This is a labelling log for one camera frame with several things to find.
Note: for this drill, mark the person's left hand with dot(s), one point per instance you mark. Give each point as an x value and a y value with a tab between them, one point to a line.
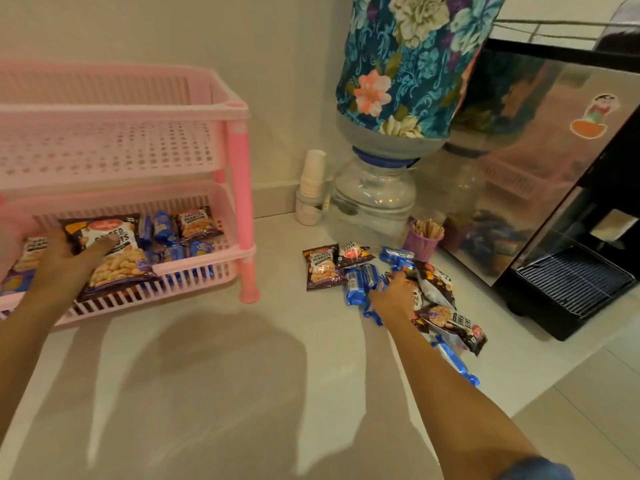
60	279

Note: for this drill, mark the person's right hand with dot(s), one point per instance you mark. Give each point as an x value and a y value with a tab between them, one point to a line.
397	299

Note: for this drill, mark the blue biscuit snack packet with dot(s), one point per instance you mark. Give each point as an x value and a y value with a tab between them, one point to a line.
175	254
145	229
164	227
15	283
201	250

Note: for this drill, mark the salted peanuts packet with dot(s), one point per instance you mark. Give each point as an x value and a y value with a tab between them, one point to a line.
120	267

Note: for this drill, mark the pile of snack packets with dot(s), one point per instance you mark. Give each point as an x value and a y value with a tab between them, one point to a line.
322	267

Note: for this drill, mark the pink two-tier plastic rack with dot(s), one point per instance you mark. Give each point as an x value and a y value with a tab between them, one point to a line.
125	144

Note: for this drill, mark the person's left forearm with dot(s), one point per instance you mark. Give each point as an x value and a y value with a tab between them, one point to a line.
20	354

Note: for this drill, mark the person's right forearm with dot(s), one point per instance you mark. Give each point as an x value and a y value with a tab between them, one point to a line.
450	394

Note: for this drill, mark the purple cup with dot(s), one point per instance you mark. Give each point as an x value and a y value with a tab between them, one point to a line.
420	247

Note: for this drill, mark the bunch of wooden stirrers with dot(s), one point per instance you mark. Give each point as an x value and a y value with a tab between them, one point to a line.
429	229

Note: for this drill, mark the clear water dispenser base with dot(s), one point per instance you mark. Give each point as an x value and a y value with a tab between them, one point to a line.
372	194

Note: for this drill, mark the white jar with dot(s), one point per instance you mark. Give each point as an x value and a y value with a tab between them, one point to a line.
307	212

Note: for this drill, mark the stack of paper cups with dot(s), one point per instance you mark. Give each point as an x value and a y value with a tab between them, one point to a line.
313	172

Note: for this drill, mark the clear water bottle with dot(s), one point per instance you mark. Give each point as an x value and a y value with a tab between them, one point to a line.
380	144

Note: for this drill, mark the black drip tray grille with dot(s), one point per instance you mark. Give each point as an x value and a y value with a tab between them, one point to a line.
575	282

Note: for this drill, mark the steel and black coffee machine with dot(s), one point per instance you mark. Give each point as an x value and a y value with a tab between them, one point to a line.
525	159

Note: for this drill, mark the blue sleeve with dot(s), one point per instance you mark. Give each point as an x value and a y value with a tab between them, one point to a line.
540	472

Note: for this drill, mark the floral fabric bottle cover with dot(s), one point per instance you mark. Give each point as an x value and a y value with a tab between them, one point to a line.
415	59

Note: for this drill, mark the cartoon sticker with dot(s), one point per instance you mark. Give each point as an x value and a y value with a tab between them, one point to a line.
590	127

